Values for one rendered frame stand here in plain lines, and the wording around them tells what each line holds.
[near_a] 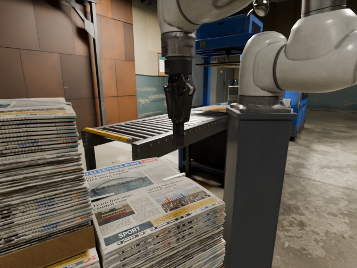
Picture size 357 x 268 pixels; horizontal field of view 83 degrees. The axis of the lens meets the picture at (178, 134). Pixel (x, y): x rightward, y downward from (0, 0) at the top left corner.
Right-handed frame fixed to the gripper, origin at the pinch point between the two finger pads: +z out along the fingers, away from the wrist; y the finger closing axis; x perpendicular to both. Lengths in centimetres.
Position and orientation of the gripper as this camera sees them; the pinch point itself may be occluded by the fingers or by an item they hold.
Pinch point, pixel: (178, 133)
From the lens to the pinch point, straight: 58.7
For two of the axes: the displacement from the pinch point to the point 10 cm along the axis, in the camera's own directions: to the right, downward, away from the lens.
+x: 8.4, -1.3, 5.3
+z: 0.0, 9.7, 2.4
